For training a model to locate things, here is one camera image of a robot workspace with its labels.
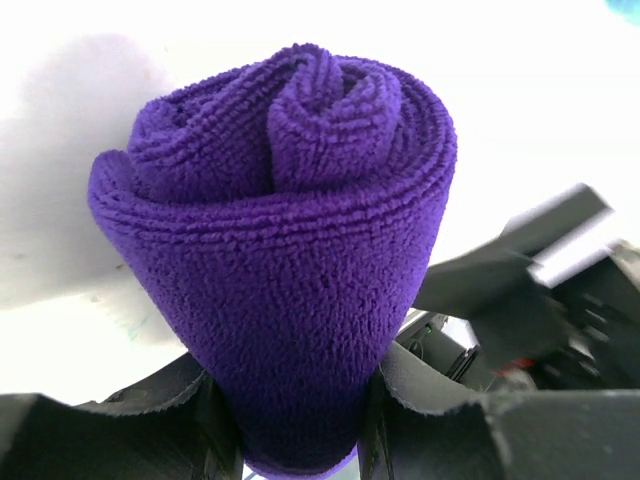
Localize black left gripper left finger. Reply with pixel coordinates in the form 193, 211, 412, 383
1, 354, 243, 480

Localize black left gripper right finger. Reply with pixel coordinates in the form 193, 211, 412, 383
359, 344, 639, 480

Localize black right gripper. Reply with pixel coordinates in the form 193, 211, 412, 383
397, 185, 639, 391

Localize purple towel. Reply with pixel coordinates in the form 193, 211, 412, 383
88, 44, 457, 478

